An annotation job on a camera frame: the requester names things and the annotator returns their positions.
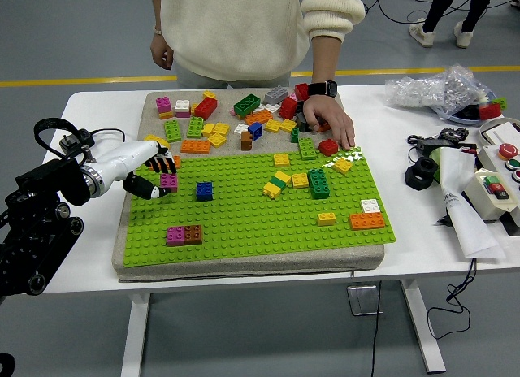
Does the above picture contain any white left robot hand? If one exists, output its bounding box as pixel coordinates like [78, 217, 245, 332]
[95, 141, 179, 202]

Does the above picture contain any person's left hand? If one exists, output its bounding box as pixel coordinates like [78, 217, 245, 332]
[302, 94, 357, 147]

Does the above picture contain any person's right hand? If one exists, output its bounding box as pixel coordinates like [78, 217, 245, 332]
[149, 29, 176, 72]

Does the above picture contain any green studded baseplate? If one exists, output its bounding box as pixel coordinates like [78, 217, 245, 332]
[123, 146, 397, 269]

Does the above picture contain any yellow curved toy brick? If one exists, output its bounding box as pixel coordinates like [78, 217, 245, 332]
[144, 133, 170, 149]

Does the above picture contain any square red toy brick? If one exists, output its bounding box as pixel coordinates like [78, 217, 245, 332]
[318, 138, 340, 157]

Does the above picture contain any long grey toy brick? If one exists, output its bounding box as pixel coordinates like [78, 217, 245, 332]
[263, 85, 289, 105]

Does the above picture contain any pink and yellow brick stack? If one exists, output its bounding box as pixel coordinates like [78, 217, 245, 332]
[155, 96, 174, 120]

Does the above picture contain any long dark green brick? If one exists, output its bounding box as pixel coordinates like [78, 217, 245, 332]
[232, 93, 262, 119]
[306, 168, 331, 200]

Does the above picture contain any yellow and green brick stack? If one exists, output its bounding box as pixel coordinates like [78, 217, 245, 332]
[262, 170, 293, 200]

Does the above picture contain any black wristwatch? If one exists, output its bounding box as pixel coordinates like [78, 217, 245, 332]
[307, 79, 339, 98]

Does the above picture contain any black power adapter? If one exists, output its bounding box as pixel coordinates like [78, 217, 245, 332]
[59, 131, 97, 155]

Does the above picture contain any yellow floor tape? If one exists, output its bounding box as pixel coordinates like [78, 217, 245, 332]
[0, 65, 520, 89]

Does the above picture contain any person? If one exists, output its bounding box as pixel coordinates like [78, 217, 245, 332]
[148, 0, 366, 147]
[408, 0, 496, 50]

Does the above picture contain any clear bubble wrap bag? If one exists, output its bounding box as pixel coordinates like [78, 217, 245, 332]
[384, 63, 496, 117]

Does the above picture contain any black power supply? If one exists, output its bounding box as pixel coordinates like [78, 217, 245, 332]
[407, 134, 477, 157]

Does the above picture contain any black gear wheel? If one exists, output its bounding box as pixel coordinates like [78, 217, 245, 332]
[437, 126, 469, 144]

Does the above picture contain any clear blue-rimmed container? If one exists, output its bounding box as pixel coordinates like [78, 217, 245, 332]
[431, 88, 505, 128]

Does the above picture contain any grey-brown mat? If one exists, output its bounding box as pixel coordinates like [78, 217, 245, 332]
[111, 87, 386, 284]

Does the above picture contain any white button control box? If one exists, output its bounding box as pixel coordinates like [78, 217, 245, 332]
[474, 141, 520, 184]

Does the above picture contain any white oval case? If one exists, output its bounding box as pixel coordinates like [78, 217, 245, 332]
[477, 115, 520, 147]

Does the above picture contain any white table leg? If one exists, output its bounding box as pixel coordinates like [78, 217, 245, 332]
[120, 292, 152, 377]
[400, 278, 447, 374]

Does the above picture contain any white paper sheet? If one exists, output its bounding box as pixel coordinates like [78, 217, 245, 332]
[431, 145, 507, 259]

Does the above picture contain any metal floor plate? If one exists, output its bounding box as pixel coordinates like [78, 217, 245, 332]
[346, 284, 384, 316]

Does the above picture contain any black adapter cord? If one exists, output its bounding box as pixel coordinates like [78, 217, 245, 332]
[93, 128, 126, 145]

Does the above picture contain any black floor cable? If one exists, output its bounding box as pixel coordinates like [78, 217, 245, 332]
[375, 0, 520, 27]

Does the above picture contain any white switch box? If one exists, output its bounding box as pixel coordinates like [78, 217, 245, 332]
[462, 167, 520, 223]

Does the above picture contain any black hanging cable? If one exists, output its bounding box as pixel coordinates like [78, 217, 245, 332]
[426, 257, 477, 340]
[368, 279, 384, 377]

